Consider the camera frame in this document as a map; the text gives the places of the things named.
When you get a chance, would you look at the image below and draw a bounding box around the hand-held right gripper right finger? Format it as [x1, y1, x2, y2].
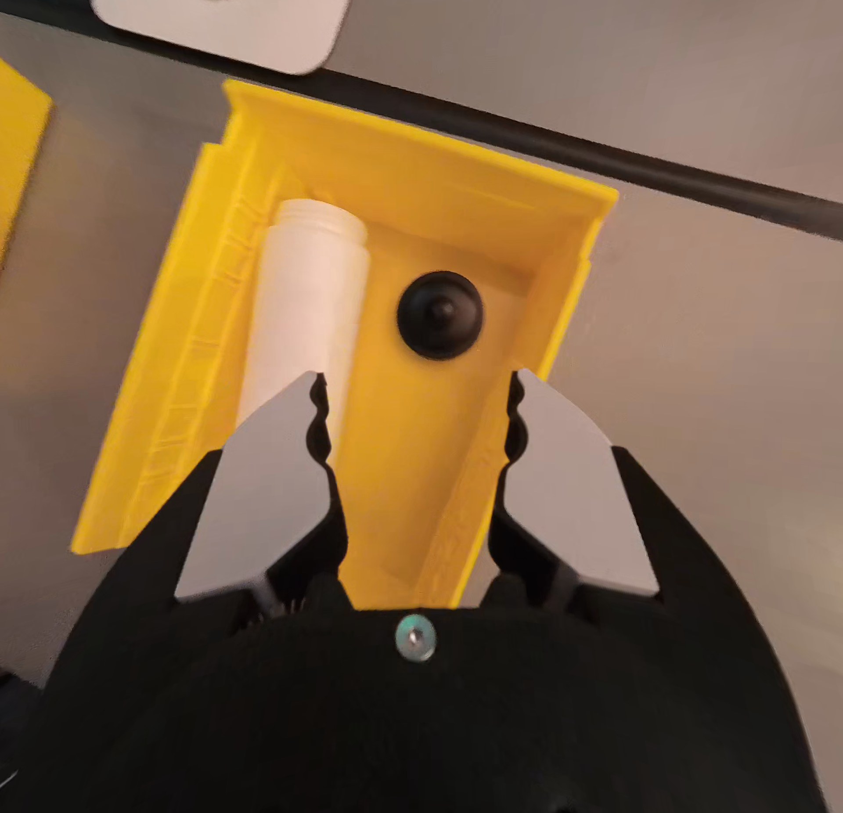
[488, 368, 661, 601]

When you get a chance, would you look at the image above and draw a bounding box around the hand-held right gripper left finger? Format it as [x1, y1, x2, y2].
[174, 372, 350, 603]

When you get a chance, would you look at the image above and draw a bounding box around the yellow plastic bin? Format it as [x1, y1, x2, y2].
[70, 80, 620, 612]
[0, 56, 54, 267]

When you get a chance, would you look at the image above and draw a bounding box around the white plastic bottle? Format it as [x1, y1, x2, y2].
[238, 198, 370, 465]

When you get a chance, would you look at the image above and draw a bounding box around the black bottle lid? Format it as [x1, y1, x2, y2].
[396, 271, 486, 362]

